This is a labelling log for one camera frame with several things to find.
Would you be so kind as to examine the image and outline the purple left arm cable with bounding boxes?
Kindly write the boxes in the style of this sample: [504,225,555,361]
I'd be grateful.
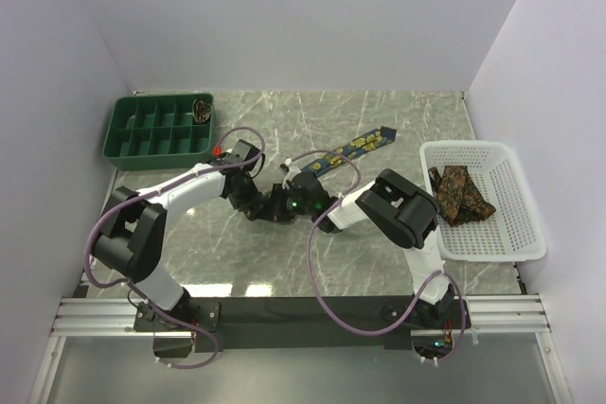
[83,127,267,372]

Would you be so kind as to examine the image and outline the blue floral yellow tie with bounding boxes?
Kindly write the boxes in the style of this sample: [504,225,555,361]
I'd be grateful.
[302,126,397,177]

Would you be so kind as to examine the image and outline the white plastic basket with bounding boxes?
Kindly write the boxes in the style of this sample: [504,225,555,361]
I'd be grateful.
[419,140,546,262]

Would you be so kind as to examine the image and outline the black base bar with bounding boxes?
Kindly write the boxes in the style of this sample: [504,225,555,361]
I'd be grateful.
[134,295,472,353]

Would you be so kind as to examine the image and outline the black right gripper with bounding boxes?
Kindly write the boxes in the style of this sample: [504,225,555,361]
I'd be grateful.
[256,184,316,222]

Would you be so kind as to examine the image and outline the rolled dark tie in tray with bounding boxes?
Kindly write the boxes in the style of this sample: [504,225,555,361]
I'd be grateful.
[191,97,213,125]

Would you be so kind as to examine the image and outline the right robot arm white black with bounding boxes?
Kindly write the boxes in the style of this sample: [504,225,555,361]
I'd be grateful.
[259,169,454,327]

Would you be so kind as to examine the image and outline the dark key-pattern tie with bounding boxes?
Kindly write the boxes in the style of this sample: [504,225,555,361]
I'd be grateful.
[428,166,496,227]

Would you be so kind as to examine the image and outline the green compartment tray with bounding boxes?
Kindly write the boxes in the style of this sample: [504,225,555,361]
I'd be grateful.
[102,93,216,171]

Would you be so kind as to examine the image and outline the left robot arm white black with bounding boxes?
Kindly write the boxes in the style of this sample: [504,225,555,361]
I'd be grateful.
[85,140,265,330]

